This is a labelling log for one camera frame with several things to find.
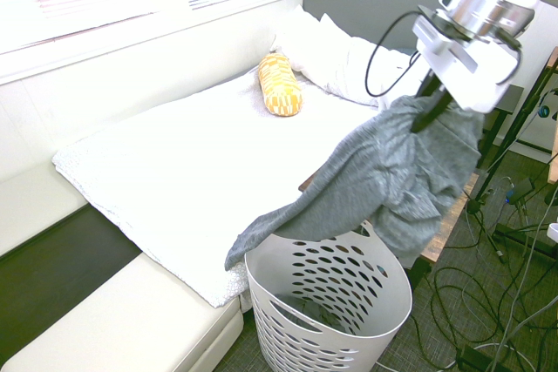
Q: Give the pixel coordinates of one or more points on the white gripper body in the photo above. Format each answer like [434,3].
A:
[484,80]

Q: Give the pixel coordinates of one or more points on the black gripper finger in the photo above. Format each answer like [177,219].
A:
[429,84]
[429,117]

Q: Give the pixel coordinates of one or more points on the grey knit garment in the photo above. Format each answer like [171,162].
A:
[370,171]

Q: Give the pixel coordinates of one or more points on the white perforated laundry basket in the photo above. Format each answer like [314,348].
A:
[272,272]

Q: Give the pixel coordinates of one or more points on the white bed pillow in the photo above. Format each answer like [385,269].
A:
[314,28]
[357,71]

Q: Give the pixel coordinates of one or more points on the black power adapter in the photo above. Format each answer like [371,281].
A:
[521,191]

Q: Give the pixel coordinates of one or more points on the yellow patterned bolster pillow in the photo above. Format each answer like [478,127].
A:
[279,84]

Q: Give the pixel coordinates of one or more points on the black power brick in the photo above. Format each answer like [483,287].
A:
[473,359]

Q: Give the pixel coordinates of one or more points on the white circle-print bed cover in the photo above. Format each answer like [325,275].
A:
[174,158]

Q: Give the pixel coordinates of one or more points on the white cushioned bench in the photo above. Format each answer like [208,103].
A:
[109,324]

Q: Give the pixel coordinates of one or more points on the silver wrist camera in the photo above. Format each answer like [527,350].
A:
[436,36]

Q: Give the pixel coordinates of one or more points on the black camera tripod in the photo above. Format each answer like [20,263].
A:
[508,142]

